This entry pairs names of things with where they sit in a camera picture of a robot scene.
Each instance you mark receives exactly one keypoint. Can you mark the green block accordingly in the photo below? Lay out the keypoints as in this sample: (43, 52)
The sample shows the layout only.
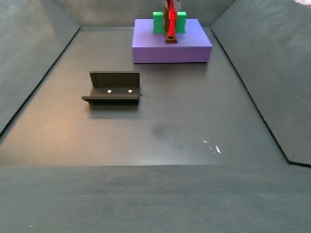
(180, 22)
(157, 22)

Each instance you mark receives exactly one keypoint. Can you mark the purple board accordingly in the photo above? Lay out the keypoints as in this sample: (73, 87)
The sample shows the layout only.
(149, 48)

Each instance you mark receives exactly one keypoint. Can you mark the black angled holder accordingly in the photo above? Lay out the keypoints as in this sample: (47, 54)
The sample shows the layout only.
(113, 87)

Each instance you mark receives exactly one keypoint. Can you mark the brown tall block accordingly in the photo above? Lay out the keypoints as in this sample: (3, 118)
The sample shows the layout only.
(168, 41)

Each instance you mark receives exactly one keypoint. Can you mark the right green block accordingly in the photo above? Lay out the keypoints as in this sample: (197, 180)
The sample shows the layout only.
(180, 22)

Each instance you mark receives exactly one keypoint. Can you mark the red peg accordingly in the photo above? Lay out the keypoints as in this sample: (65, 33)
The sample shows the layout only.
(171, 19)

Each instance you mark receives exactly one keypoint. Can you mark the left green block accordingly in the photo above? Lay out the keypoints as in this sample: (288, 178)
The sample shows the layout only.
(157, 22)

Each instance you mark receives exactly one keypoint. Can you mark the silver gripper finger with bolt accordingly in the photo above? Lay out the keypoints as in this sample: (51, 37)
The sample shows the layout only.
(177, 3)

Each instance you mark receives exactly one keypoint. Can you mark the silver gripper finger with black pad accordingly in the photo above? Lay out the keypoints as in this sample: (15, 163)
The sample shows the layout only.
(165, 4)

